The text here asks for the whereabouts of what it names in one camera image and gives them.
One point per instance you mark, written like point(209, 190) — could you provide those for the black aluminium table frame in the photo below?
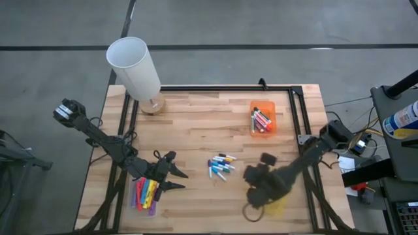
point(228, 88)

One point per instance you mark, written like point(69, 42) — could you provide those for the white blue spray can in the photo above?
point(401, 119)

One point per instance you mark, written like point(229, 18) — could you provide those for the purple cap mini marker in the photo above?
point(209, 164)

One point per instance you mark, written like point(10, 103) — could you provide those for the black table clamp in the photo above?
point(263, 84)

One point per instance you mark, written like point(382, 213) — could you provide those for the black flat bar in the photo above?
point(365, 173)

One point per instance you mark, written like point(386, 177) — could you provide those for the green dry-erase marker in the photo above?
point(252, 122)

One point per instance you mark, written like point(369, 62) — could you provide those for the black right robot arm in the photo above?
point(313, 153)

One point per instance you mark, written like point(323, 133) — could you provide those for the red dry-erase marker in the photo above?
point(266, 122)

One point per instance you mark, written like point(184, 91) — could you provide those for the white paper sheet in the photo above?
point(346, 164)

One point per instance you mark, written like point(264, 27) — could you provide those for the black dry-erase marker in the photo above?
point(256, 109)

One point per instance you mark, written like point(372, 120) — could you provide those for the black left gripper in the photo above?
point(158, 171)

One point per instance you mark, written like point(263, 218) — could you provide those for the blue highlighter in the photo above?
point(145, 192)

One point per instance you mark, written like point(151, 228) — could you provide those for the small red object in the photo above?
point(359, 187)

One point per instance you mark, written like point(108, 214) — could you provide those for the yellow highlighter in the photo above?
point(151, 191)

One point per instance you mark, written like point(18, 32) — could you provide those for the pink highlighter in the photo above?
point(143, 182)

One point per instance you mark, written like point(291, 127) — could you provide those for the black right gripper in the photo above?
point(266, 186)

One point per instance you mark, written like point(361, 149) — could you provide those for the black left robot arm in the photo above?
point(98, 137)

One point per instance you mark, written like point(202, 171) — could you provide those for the yellow cap mini marker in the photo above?
point(225, 159)

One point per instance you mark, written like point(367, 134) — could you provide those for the red highlighter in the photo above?
point(138, 199)

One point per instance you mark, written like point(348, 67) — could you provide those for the yellow translucent plastic bin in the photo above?
point(277, 209)

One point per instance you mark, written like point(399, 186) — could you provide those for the grey equipment cart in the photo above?
point(405, 156)

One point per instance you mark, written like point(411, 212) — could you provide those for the black pole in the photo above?
point(401, 85)

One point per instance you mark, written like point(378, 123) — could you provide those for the small grey object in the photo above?
point(366, 196)

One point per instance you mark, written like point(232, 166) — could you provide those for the light blue cap mini marker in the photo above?
point(219, 174)
point(217, 164)

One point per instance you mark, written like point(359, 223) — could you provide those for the small blue white box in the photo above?
point(360, 145)

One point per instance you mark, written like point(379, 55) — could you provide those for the orange dry-erase marker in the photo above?
point(268, 127)

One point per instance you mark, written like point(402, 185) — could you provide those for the dark blue cap mini marker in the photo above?
point(222, 161)

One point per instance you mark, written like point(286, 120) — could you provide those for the white shade wooden base lamp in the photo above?
point(134, 68)

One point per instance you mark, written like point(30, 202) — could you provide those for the magenta dry-erase marker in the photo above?
point(260, 123)

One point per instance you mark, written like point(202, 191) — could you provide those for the orange translucent plastic bin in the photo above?
point(272, 107)

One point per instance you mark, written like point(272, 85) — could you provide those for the teal cap mini marker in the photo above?
point(225, 170)

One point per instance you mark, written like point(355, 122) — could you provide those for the clear plastic bin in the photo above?
point(130, 213)

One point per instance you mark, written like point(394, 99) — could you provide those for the grey metal stand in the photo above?
point(19, 156)

